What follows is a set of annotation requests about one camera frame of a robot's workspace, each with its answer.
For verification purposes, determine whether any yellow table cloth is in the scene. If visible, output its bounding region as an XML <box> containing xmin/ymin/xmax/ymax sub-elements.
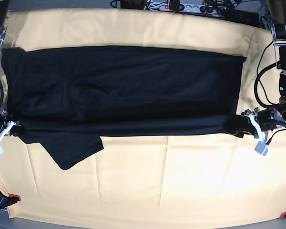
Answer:
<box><xmin>0</xmin><ymin>9</ymin><xmax>286</xmax><ymax>229</ymax></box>

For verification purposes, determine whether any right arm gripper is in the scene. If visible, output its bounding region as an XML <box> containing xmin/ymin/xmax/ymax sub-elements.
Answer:
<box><xmin>0</xmin><ymin>108</ymin><xmax>21</xmax><ymax>148</ymax></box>

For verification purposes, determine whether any dark navy T-shirt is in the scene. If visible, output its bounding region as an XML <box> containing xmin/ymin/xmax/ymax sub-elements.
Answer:
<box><xmin>1</xmin><ymin>46</ymin><xmax>246</xmax><ymax>170</ymax></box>

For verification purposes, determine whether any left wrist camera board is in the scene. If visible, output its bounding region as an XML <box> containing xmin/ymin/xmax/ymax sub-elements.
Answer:
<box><xmin>254</xmin><ymin>141</ymin><xmax>268</xmax><ymax>156</ymax></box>

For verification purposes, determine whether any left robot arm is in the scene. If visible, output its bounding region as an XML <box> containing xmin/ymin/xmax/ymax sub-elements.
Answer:
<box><xmin>242</xmin><ymin>0</ymin><xmax>286</xmax><ymax>148</ymax></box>

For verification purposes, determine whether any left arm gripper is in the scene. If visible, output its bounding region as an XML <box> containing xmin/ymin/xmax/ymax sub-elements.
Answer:
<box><xmin>241</xmin><ymin>107</ymin><xmax>286</xmax><ymax>144</ymax></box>

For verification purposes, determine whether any white power strip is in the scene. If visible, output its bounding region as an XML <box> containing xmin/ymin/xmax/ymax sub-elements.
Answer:
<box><xmin>144</xmin><ymin>0</ymin><xmax>229</xmax><ymax>16</ymax></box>

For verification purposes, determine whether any red black clamp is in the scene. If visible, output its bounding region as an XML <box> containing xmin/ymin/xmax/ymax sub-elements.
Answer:
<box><xmin>0</xmin><ymin>192</ymin><xmax>21</xmax><ymax>209</ymax></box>

